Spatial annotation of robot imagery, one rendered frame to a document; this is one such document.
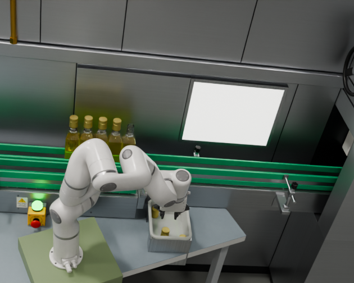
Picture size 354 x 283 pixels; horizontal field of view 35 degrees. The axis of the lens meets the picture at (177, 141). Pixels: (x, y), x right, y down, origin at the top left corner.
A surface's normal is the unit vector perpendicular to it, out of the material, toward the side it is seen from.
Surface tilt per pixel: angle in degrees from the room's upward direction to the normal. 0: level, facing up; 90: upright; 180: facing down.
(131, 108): 90
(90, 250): 4
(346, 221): 90
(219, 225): 0
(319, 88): 90
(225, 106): 90
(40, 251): 4
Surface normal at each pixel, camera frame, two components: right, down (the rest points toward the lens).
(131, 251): 0.16, -0.78
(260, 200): 0.09, 0.62
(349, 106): -0.98, -0.07
